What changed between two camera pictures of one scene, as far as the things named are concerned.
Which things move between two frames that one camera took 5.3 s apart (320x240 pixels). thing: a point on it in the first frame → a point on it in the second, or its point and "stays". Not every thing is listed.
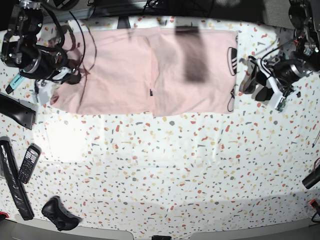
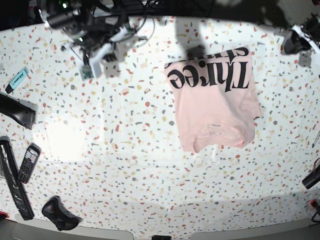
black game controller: (54, 210) stays
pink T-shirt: (151, 71) → (217, 102)
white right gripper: (64, 71) → (97, 57)
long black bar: (9, 169) stays
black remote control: (29, 163) stays
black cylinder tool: (312, 179) stays
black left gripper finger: (247, 85) → (295, 44)
